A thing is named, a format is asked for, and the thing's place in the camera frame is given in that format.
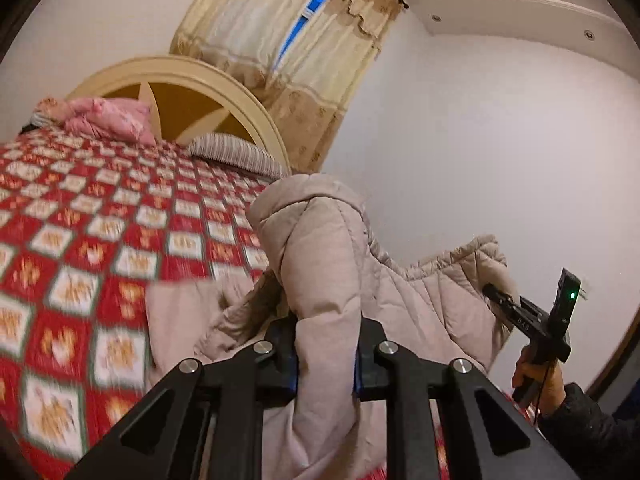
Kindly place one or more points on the recessed ceiling light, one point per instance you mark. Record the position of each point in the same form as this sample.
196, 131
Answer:
590, 35

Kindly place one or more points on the striped pillow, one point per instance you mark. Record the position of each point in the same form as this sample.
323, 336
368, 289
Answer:
235, 152

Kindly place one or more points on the person's right forearm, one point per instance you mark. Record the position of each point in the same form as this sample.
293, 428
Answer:
585, 430

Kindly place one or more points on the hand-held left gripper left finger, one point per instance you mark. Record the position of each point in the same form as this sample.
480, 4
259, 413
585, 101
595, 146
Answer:
280, 360

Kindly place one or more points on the window pane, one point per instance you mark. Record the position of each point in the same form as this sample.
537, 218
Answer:
312, 5

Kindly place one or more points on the white wall outlet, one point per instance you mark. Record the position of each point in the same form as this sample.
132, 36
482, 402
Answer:
584, 296

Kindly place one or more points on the pink folded blanket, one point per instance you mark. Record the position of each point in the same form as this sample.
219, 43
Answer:
110, 115

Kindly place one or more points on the beige floral window curtain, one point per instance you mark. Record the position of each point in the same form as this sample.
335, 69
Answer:
330, 75
240, 15

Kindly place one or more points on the person's right hand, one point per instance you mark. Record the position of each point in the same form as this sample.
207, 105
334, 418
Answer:
550, 382

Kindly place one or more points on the beige quilted puffer jacket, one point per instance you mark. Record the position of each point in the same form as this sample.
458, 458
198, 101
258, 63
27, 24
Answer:
320, 270

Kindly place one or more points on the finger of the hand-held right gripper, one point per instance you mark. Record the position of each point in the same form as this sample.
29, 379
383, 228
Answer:
500, 300

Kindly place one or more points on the small striped orange cloth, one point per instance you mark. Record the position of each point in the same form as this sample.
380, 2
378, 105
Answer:
47, 112

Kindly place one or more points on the red patterned bedspread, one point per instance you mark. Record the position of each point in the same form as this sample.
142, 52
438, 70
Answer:
75, 240

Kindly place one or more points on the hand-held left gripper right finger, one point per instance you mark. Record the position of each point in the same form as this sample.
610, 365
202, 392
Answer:
367, 365

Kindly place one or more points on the wooden door frame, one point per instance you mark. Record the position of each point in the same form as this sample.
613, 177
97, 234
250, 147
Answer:
617, 360

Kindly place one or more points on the cream arched wooden headboard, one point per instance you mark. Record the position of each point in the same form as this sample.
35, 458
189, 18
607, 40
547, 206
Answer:
192, 102

